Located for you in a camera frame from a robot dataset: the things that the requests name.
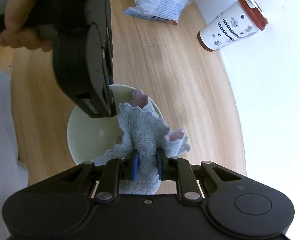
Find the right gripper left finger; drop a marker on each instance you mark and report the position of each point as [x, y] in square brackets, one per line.
[110, 175]

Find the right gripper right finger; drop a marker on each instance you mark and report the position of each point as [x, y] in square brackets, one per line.
[180, 171]

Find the grey and pink cloth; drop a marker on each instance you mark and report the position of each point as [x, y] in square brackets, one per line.
[145, 131]

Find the pale yellow bowl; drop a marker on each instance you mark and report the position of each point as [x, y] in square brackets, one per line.
[89, 138]

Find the person's left hand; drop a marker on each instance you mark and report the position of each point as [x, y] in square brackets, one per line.
[15, 35]

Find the blue white plastic food bag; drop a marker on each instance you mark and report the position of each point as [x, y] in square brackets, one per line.
[158, 10]

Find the red lidded white tumbler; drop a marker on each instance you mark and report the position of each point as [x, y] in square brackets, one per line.
[241, 19]

